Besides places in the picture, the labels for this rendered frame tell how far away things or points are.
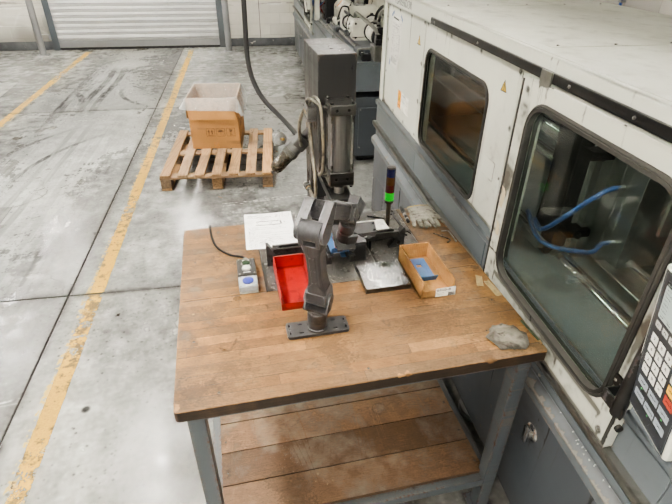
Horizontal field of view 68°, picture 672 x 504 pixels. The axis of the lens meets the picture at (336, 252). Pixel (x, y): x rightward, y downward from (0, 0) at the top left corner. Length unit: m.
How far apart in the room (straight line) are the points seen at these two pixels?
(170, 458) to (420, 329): 1.35
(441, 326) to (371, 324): 0.23
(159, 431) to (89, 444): 0.31
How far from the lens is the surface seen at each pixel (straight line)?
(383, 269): 1.86
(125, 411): 2.74
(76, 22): 11.29
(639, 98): 1.37
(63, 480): 2.60
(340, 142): 1.70
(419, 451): 2.18
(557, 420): 1.78
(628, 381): 1.32
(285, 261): 1.87
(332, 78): 1.72
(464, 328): 1.68
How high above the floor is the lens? 1.98
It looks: 33 degrees down
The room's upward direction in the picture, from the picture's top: 1 degrees clockwise
